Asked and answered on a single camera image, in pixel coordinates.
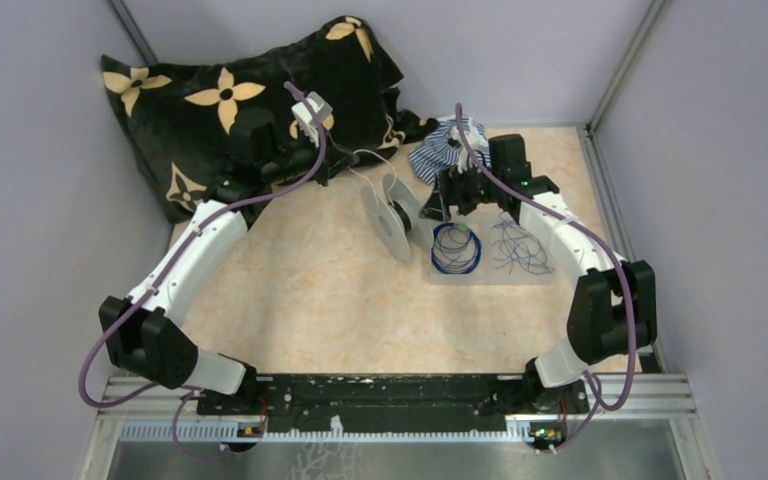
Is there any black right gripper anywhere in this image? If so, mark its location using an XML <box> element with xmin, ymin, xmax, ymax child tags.
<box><xmin>420</xmin><ymin>157</ymin><xmax>504</xmax><ymax>223</ymax></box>

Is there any white thin cable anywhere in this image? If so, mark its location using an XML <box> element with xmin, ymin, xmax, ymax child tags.
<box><xmin>347</xmin><ymin>148</ymin><xmax>402</xmax><ymax>197</ymax></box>

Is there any white perforated cable spool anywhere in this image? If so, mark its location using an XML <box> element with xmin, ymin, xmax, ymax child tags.
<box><xmin>360</xmin><ymin>173</ymin><xmax>433</xmax><ymax>263</ymax></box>

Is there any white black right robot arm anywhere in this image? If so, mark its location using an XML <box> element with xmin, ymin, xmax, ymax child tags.
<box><xmin>420</xmin><ymin>131</ymin><xmax>657</xmax><ymax>412</ymax></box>

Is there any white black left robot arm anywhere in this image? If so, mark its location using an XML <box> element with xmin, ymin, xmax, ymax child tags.
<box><xmin>81</xmin><ymin>101</ymin><xmax>335</xmax><ymax>414</ymax></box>

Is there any blue white striped cloth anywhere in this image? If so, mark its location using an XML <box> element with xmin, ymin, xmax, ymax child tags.
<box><xmin>408</xmin><ymin>116</ymin><xmax>491</xmax><ymax>185</ymax></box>

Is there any clear plastic tray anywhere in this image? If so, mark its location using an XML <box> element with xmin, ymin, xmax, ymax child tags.
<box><xmin>429</xmin><ymin>213</ymin><xmax>558</xmax><ymax>286</ymax></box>

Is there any black blanket with beige flowers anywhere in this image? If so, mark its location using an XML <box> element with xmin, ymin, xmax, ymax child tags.
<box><xmin>100</xmin><ymin>15</ymin><xmax>438</xmax><ymax>224</ymax></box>

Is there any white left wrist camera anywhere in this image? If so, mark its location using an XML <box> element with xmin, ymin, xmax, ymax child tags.
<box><xmin>289</xmin><ymin>91</ymin><xmax>335</xmax><ymax>147</ymax></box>

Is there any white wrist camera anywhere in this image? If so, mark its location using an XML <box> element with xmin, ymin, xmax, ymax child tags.
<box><xmin>289</xmin><ymin>91</ymin><xmax>335</xmax><ymax>147</ymax></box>
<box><xmin>449</xmin><ymin>127</ymin><xmax>489</xmax><ymax>173</ymax></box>

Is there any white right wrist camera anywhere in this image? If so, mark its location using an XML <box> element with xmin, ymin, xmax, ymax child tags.
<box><xmin>449</xmin><ymin>127</ymin><xmax>489</xmax><ymax>173</ymax></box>

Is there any blue coiled cable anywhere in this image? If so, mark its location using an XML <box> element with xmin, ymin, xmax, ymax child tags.
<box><xmin>430</xmin><ymin>222</ymin><xmax>483</xmax><ymax>276</ymax></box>

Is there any blue tangled thin cable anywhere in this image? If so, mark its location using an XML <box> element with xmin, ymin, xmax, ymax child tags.
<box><xmin>489</xmin><ymin>213</ymin><xmax>558</xmax><ymax>277</ymax></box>

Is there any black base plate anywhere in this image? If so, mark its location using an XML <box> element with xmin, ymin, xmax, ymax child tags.
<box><xmin>197</xmin><ymin>374</ymin><xmax>589</xmax><ymax>433</ymax></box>

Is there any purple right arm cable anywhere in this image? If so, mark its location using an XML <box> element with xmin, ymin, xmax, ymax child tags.
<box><xmin>454</xmin><ymin>102</ymin><xmax>640</xmax><ymax>453</ymax></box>

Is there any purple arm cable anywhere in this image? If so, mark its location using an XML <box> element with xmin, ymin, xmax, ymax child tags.
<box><xmin>77</xmin><ymin>80</ymin><xmax>330</xmax><ymax>460</ymax></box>
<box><xmin>454</xmin><ymin>102</ymin><xmax>640</xmax><ymax>453</ymax></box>

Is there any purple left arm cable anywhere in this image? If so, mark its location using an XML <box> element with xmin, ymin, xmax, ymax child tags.
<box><xmin>77</xmin><ymin>80</ymin><xmax>330</xmax><ymax>460</ymax></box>

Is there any aluminium rail frame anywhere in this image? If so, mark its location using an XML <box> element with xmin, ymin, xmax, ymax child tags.
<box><xmin>79</xmin><ymin>373</ymin><xmax>720</xmax><ymax>479</ymax></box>

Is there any white slotted cable duct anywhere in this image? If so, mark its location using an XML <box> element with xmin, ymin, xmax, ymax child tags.
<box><xmin>119</xmin><ymin>417</ymin><xmax>565</xmax><ymax>446</ymax></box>

